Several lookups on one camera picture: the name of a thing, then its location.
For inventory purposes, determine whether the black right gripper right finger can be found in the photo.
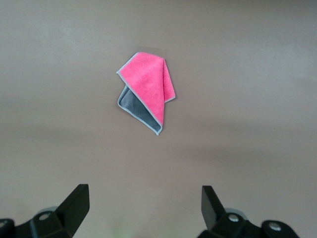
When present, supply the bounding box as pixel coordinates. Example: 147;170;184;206
200;185;300;238

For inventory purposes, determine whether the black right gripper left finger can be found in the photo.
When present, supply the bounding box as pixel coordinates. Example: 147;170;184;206
0;183;90;238

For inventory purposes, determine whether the pink and grey towel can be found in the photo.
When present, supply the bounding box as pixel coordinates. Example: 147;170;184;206
115;51;176;136

